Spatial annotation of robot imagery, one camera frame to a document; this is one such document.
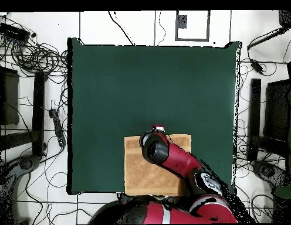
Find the black power strip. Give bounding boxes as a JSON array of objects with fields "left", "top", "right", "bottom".
[{"left": 48, "top": 108, "right": 67, "bottom": 148}]

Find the black wheeled stand leg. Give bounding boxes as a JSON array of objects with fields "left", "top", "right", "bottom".
[
  {"left": 0, "top": 154, "right": 42, "bottom": 224},
  {"left": 251, "top": 160, "right": 291, "bottom": 190}
]

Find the black cable tangle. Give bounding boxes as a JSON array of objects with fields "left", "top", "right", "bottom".
[{"left": 0, "top": 35, "right": 69, "bottom": 78}]

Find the dark green table cloth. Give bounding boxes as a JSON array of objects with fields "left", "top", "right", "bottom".
[{"left": 66, "top": 37, "right": 242, "bottom": 196}]

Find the black power adapter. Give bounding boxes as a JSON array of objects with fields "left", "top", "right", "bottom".
[{"left": 249, "top": 58, "right": 265, "bottom": 74}]

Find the black network switch box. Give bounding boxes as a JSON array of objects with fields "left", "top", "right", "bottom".
[{"left": 0, "top": 22, "right": 31, "bottom": 43}]

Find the tan terry towel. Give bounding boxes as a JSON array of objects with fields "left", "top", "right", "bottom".
[{"left": 123, "top": 133, "right": 192, "bottom": 197}]

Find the black metal stand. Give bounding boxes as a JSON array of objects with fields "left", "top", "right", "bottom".
[
  {"left": 0, "top": 52, "right": 48, "bottom": 158},
  {"left": 246, "top": 78, "right": 291, "bottom": 162}
]

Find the black rod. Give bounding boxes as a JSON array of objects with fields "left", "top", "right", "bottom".
[{"left": 246, "top": 26, "right": 289, "bottom": 51}]

